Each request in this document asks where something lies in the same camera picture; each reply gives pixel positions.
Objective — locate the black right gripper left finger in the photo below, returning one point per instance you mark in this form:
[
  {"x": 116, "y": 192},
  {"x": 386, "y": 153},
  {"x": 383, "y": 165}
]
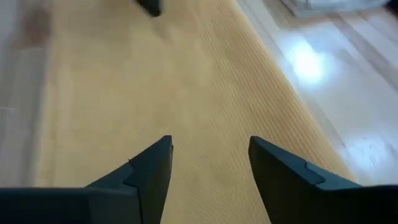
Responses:
[{"x": 93, "y": 205}]

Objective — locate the yellow towel with white tags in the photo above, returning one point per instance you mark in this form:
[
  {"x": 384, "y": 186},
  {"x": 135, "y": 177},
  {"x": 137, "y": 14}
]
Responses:
[{"x": 171, "y": 93}]

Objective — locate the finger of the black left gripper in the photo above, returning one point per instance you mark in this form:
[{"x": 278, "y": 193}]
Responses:
[{"x": 150, "y": 6}]

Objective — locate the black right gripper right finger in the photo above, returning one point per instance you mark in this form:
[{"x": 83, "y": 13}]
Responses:
[{"x": 311, "y": 202}]

